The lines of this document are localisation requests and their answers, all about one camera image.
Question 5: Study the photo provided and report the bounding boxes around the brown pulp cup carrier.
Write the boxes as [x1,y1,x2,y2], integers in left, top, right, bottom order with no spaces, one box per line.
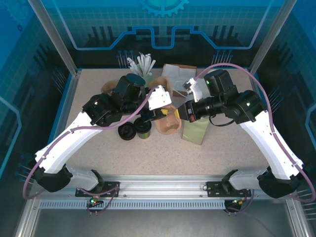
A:
[150,76,183,136]

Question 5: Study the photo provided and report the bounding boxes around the gold green paper bag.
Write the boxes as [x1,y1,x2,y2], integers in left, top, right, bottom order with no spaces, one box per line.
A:
[181,116,210,146]

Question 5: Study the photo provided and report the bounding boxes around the green coffee cup black lid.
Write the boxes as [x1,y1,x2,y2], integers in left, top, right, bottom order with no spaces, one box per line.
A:
[134,118,152,139]

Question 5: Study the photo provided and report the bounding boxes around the white wrapped straws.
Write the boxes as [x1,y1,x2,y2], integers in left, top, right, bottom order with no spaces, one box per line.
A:
[127,52,156,76]

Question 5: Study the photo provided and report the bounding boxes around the white paper napkins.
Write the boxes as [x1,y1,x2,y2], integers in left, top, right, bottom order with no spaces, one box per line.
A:
[162,64,198,92]

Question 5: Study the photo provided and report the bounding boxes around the brown cardboard napkin box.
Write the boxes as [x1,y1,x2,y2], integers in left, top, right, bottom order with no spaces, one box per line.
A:
[161,63,198,98]

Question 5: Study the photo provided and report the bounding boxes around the black cup lid stack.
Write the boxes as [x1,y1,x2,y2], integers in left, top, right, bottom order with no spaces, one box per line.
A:
[118,122,137,141]

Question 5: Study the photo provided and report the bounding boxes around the small LED circuit board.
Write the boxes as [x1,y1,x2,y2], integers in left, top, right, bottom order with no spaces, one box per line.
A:
[232,197,247,207]
[89,196,103,207]

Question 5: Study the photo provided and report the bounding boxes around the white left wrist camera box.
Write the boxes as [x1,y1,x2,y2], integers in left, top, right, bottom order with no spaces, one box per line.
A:
[148,85,173,111]

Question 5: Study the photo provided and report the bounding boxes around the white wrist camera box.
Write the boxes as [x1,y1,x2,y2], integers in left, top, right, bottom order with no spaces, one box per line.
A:
[182,78,203,102]
[148,85,173,111]

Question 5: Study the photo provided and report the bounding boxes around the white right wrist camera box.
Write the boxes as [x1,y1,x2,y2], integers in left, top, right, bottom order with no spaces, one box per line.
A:
[182,78,203,102]

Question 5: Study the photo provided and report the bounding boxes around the thin black right gripper cable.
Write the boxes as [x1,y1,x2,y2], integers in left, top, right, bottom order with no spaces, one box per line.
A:
[208,117,235,127]

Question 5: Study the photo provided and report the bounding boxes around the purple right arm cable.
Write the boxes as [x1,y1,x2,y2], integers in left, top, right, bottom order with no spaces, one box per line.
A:
[195,63,316,203]

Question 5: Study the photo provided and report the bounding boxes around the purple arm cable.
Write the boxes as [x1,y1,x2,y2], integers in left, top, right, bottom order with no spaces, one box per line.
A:
[195,63,316,203]
[22,86,163,200]

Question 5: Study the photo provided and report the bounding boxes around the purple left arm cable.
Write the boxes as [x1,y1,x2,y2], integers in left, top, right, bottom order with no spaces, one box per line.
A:
[22,86,163,200]

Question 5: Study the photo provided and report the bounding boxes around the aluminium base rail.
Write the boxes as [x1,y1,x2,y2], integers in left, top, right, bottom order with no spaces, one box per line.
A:
[32,174,291,200]

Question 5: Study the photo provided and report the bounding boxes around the aluminium frame post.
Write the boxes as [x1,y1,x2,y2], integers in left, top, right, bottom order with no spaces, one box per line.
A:
[27,0,81,76]
[248,0,293,77]

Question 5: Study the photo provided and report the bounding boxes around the slotted metal cable duct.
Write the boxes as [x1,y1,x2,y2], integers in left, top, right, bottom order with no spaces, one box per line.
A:
[39,199,227,210]

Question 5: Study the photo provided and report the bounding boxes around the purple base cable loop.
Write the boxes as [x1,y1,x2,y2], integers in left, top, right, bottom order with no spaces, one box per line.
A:
[223,195,255,216]
[86,186,121,216]

